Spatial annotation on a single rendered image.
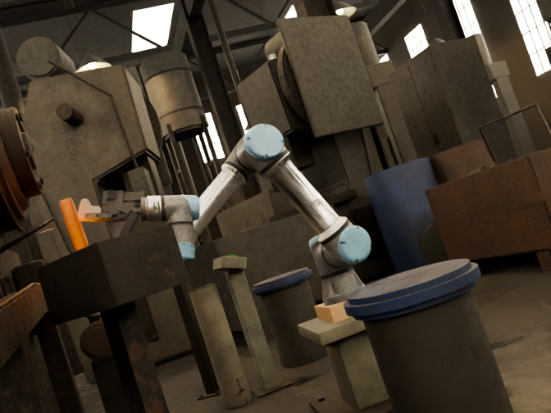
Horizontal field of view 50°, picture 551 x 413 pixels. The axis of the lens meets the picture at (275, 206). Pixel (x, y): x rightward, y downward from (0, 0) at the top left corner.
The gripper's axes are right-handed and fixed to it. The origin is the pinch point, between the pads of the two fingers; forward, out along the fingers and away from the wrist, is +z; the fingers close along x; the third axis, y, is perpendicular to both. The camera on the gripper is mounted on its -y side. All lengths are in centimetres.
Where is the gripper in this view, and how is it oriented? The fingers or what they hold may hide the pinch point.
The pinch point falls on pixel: (72, 219)
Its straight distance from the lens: 173.2
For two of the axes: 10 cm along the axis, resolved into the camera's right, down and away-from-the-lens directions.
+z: -9.7, 0.3, -2.5
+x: 2.5, -1.3, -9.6
